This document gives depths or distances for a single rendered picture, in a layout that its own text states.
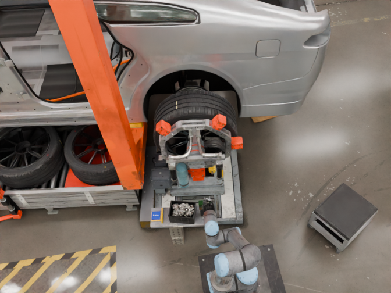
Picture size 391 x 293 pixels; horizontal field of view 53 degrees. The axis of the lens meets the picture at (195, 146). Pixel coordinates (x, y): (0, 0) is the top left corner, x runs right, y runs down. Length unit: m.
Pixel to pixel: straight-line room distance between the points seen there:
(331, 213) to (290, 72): 1.20
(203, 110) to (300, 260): 1.55
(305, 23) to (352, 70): 2.32
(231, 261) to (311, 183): 1.93
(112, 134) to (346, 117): 2.70
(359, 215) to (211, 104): 1.51
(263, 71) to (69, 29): 1.46
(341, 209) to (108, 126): 1.97
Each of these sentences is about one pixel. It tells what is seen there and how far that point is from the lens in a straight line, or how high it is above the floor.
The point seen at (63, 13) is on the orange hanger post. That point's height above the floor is 2.18.
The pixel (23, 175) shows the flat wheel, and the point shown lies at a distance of 3.68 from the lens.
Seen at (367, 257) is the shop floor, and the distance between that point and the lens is 3.68.
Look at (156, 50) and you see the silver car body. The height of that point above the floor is 1.51.
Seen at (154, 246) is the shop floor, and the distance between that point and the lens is 3.55.
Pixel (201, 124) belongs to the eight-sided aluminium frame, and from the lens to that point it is 2.77.
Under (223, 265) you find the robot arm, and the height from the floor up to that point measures 1.24.
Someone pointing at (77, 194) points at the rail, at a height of 0.34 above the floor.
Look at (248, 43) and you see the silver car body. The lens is 2.77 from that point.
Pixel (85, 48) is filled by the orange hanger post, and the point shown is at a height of 1.96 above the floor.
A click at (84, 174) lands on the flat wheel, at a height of 0.46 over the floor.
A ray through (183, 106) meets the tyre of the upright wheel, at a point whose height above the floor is 1.17.
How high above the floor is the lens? 3.24
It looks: 53 degrees down
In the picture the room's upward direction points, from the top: 5 degrees counter-clockwise
